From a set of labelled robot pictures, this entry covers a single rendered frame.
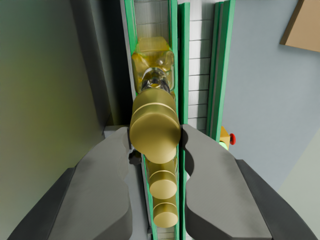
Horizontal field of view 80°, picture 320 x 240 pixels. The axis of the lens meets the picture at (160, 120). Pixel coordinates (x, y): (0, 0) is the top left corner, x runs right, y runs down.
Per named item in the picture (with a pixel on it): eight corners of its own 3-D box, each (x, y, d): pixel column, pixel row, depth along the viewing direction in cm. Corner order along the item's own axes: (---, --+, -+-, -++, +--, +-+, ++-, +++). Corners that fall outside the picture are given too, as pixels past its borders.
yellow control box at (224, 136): (203, 126, 67) (208, 138, 61) (224, 125, 67) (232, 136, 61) (202, 142, 71) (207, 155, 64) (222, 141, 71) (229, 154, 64)
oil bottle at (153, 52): (138, 37, 41) (128, 57, 22) (164, 35, 41) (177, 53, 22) (141, 65, 43) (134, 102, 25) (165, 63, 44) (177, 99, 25)
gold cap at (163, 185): (147, 155, 26) (146, 180, 22) (173, 154, 26) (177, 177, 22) (149, 175, 28) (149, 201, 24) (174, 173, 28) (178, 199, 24)
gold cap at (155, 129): (130, 88, 15) (124, 113, 11) (175, 86, 15) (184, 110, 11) (135, 126, 17) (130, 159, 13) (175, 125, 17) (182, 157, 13)
